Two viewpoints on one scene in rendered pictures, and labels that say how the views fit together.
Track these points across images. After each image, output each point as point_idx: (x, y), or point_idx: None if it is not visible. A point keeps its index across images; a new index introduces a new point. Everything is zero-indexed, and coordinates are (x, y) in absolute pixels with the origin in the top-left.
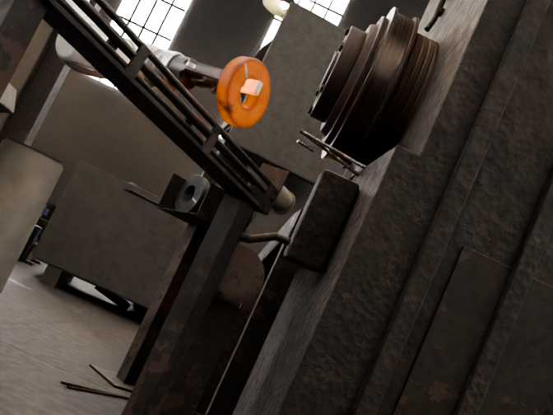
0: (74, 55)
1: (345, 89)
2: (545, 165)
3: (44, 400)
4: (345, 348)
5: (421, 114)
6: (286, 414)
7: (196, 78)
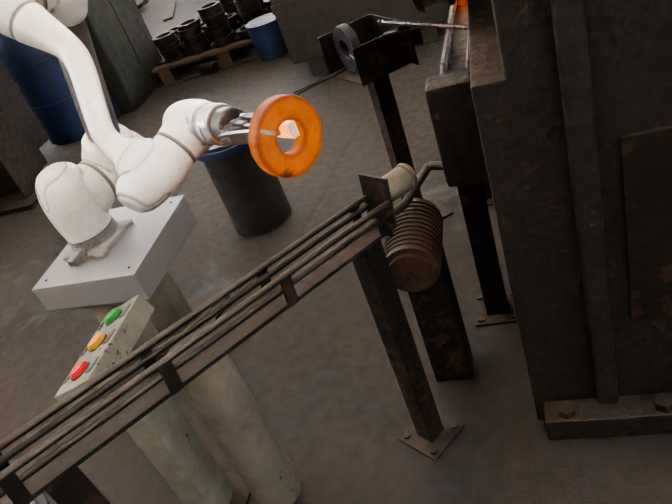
0: (144, 210)
1: None
2: None
3: (361, 343)
4: (549, 285)
5: None
6: (531, 348)
7: None
